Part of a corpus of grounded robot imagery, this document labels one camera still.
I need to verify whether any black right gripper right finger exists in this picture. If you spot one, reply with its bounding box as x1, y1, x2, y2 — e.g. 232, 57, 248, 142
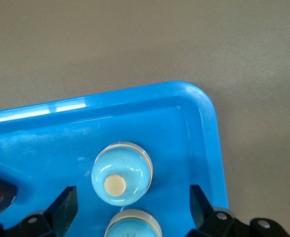
186, 184, 290, 237

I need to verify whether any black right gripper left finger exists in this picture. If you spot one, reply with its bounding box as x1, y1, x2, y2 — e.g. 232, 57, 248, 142
0, 186, 78, 237

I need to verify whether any light blue call bell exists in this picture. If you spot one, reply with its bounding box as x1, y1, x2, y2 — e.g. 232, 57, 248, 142
104, 209, 163, 237
91, 142, 153, 207

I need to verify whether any blue plastic tray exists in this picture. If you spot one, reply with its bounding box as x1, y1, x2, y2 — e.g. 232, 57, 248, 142
0, 80, 229, 237

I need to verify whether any brown table cover mat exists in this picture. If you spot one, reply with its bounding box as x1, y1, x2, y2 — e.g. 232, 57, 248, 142
0, 0, 290, 237

